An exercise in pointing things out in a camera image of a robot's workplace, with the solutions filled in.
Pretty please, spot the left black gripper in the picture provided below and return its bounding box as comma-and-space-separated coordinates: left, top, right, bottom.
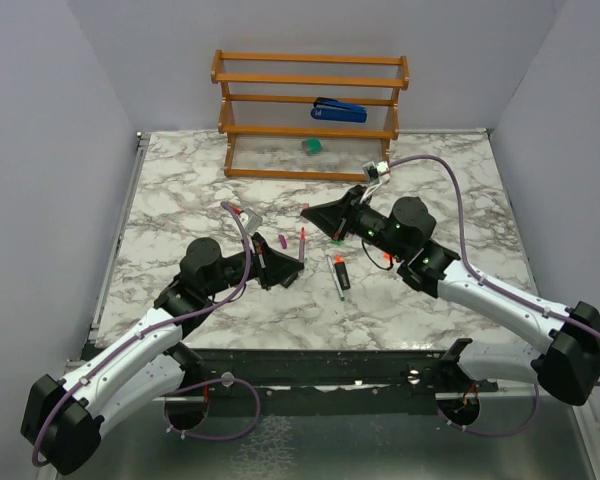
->
205, 232, 304, 297

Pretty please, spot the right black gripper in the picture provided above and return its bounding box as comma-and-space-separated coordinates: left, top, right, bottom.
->
304, 184, 407, 261

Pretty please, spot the pink highlighter pen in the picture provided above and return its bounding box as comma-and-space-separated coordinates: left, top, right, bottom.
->
298, 226, 306, 263

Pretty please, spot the black green highlighter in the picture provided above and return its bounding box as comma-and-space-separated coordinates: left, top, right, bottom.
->
280, 272, 300, 289

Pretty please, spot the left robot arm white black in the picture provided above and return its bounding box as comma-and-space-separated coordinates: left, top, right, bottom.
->
21, 233, 304, 475

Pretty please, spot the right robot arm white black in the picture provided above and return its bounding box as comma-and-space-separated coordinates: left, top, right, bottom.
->
301, 185, 600, 406

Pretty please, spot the thin white green pen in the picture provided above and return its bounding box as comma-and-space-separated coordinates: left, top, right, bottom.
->
325, 254, 345, 302

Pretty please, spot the black orange highlighter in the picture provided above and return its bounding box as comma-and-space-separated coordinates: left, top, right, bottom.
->
333, 255, 351, 291

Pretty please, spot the green tape dispenser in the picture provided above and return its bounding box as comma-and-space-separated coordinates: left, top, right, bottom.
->
301, 138, 323, 155

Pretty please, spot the blue stapler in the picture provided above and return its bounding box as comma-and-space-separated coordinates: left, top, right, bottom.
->
310, 97, 367, 124

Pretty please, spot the wooden shelf rack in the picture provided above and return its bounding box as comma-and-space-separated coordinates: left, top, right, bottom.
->
210, 49, 410, 182

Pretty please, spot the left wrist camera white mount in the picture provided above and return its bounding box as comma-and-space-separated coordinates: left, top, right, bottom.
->
233, 207, 263, 235

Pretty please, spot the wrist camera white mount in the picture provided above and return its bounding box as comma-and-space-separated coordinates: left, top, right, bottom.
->
233, 207, 263, 235
360, 161, 391, 203

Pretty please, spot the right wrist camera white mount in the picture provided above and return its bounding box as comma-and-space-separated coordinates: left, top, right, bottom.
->
360, 161, 391, 203

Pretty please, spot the black mounting base rail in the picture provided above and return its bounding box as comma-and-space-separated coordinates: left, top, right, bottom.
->
157, 347, 497, 420

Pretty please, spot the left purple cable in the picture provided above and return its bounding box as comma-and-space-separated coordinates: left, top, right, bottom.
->
31, 200, 254, 469

